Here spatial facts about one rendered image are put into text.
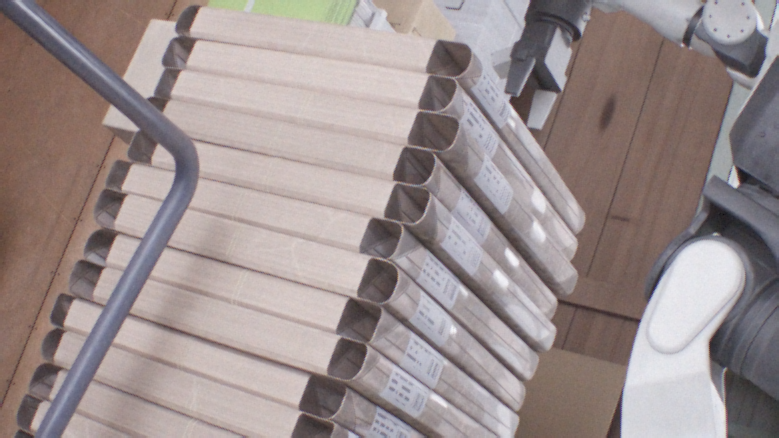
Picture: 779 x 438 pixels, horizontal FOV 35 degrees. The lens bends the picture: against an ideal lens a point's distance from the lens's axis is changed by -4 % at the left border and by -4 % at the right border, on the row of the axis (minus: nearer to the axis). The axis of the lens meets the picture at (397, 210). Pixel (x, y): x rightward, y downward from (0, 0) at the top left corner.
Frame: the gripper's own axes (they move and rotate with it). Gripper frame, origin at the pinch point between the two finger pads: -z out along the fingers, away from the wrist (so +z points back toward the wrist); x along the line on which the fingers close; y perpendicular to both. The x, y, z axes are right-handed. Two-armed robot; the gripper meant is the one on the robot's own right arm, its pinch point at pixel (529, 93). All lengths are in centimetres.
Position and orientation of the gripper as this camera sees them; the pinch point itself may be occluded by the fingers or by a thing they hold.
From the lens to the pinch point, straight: 183.3
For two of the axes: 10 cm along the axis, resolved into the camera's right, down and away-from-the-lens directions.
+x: -3.8, -3.8, -8.4
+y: 8.6, 2.0, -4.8
